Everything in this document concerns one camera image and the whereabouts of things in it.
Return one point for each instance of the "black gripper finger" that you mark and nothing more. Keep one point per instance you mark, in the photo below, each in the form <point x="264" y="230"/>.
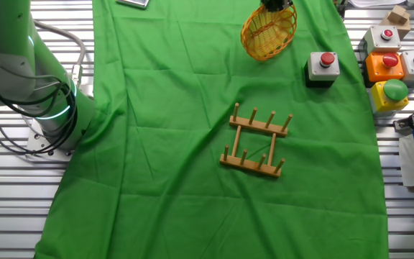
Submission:
<point x="285" y="3"/>
<point x="269" y="4"/>

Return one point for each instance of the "orange yellow woven dish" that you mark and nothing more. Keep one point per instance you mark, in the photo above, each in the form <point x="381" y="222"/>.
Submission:
<point x="268" y="36"/>

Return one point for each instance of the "wooden peg dish rack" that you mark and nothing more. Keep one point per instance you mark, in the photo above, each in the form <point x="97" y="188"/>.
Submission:
<point x="250" y="165"/>

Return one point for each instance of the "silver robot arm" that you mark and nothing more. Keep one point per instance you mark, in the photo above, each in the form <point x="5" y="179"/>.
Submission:
<point x="13" y="54"/>

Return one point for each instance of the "white box large red button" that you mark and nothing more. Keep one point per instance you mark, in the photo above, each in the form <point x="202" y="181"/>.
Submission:
<point x="322" y="70"/>

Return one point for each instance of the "white box small red button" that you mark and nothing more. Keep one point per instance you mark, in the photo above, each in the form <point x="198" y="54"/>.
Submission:
<point x="376" y="41"/>

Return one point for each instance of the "orange box red button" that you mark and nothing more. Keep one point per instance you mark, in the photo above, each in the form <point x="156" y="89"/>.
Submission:
<point x="377" y="68"/>

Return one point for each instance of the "small cardboard box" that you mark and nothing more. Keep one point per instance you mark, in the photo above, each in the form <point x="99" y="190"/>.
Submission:
<point x="398" y="16"/>

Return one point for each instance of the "silver kitchen scale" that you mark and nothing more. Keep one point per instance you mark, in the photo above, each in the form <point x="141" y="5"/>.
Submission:
<point x="133" y="3"/>

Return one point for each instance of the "yellow box green button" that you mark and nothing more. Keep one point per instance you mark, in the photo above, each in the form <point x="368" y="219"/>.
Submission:
<point x="386" y="100"/>

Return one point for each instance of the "green cloth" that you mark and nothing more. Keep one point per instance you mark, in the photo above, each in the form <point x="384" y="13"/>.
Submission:
<point x="156" y="108"/>

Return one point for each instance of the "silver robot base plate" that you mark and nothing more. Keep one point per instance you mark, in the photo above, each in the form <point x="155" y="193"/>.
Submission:
<point x="36" y="144"/>

